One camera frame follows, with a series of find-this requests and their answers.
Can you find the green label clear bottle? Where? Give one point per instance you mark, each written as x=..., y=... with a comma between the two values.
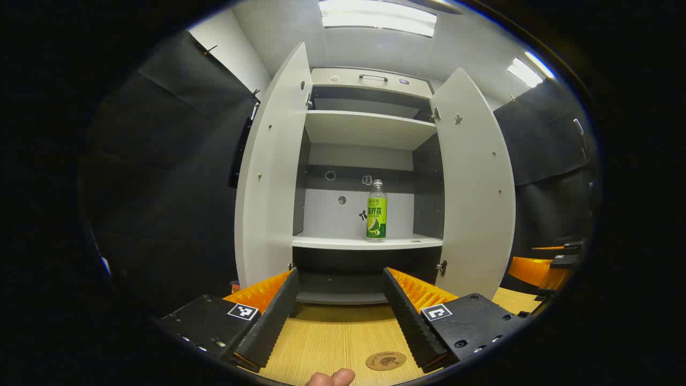
x=377, y=214

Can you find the black backdrop cloth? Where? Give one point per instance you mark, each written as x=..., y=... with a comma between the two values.
x=161, y=187

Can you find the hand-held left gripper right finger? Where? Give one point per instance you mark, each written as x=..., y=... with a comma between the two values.
x=410, y=321

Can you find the wide cabinet shelf board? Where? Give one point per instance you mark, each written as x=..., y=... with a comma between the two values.
x=364, y=128

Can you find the round cork coaster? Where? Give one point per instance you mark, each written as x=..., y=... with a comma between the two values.
x=386, y=361

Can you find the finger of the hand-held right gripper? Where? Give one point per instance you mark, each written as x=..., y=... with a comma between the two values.
x=536, y=271
x=568, y=246

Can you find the small ceiling light panel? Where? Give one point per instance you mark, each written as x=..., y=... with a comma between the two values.
x=525, y=72

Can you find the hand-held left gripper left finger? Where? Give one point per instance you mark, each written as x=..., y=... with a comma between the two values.
x=273, y=321

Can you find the large ceiling light panel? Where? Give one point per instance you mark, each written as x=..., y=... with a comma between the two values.
x=375, y=19

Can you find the cabinet door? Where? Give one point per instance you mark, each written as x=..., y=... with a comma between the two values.
x=474, y=203
x=273, y=187

